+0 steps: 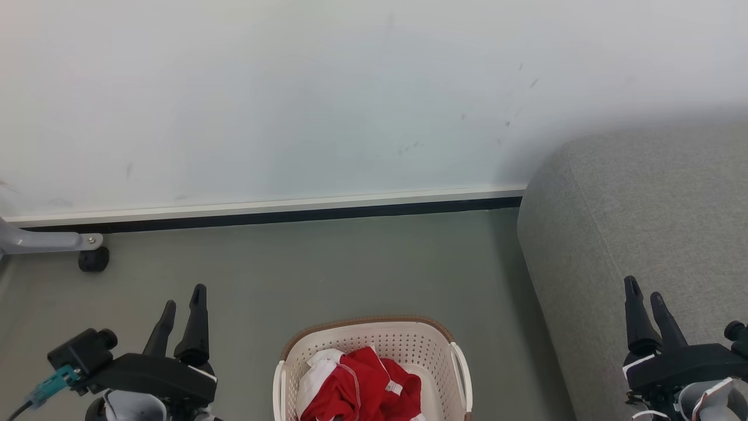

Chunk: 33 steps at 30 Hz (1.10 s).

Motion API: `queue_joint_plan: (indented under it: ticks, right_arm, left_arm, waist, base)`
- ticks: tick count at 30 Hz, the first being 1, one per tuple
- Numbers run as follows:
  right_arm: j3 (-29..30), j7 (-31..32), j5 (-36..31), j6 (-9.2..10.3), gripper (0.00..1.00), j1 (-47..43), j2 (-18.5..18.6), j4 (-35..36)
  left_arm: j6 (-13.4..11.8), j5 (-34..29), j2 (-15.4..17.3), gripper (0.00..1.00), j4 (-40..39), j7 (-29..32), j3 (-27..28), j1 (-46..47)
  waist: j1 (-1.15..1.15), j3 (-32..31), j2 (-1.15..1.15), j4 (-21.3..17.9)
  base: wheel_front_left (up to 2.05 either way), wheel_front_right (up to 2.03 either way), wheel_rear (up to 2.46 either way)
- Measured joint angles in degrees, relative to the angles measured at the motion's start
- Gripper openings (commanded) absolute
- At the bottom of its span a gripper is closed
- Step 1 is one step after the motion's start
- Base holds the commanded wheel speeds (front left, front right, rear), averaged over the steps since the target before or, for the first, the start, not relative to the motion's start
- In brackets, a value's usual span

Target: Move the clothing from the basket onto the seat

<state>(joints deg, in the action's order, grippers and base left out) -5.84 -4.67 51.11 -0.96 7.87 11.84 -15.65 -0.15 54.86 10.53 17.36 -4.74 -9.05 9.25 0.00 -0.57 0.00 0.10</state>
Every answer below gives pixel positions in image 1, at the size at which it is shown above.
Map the teal left camera connector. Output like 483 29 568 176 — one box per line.
25 365 81 409

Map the red and white garment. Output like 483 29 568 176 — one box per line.
296 347 426 421

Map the thin black left camera cable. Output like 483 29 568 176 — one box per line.
5 400 36 421

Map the white and black baseboard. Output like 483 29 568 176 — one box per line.
3 185 528 234

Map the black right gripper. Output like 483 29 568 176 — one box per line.
622 276 748 392

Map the black caster wheel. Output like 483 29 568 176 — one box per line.
78 246 110 272

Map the grey fabric sofa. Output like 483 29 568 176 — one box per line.
517 120 748 421

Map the cream perforated plastic laundry basket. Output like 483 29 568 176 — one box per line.
273 316 473 421

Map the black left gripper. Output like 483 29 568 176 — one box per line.
79 284 218 406

